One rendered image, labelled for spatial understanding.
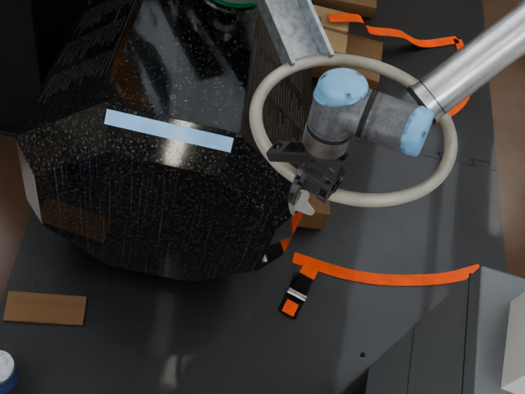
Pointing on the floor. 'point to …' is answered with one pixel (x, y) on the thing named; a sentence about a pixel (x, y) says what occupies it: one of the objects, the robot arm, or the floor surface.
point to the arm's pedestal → (453, 342)
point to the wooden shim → (44, 308)
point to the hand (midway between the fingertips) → (298, 202)
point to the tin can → (7, 373)
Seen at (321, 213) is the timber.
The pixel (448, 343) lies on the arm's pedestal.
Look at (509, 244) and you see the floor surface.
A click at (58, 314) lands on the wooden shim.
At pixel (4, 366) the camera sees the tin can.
